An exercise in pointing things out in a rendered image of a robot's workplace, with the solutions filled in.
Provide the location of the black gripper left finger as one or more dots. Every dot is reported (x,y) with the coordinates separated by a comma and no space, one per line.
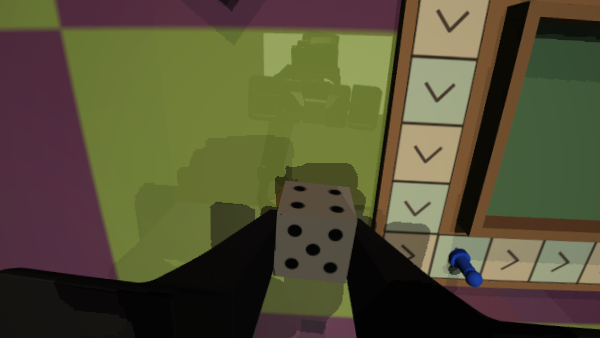
(219,294)

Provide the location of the blue game pawn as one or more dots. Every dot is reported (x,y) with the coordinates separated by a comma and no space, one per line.
(460,258)

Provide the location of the orange-yellow round disc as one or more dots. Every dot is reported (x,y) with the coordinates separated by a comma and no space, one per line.
(279,197)

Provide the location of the grey die with black pips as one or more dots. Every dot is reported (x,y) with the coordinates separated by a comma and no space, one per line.
(315,231)

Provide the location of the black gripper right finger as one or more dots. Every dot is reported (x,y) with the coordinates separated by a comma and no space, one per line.
(391,297)

